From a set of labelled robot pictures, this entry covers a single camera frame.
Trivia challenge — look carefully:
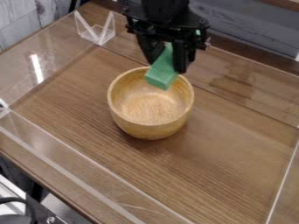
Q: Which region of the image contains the clear acrylic tray wall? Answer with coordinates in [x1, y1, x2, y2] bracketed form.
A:
[0, 100, 193, 224]

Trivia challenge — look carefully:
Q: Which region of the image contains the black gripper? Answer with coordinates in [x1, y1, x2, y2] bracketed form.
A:
[122, 0, 209, 74]

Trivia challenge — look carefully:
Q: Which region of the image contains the clear acrylic corner bracket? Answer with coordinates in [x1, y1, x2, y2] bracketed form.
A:
[73, 10, 116, 46]

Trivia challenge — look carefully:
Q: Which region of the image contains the black cable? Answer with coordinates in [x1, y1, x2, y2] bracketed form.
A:
[0, 197, 36, 224]

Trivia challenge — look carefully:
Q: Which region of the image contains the brown wooden bowl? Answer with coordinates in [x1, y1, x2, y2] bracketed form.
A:
[106, 66, 194, 140]

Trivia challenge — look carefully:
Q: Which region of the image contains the black metal table bracket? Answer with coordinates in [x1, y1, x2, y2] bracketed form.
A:
[25, 195, 66, 224]

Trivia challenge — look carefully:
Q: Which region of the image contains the green rectangular block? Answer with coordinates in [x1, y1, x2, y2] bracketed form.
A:
[144, 44, 177, 90]

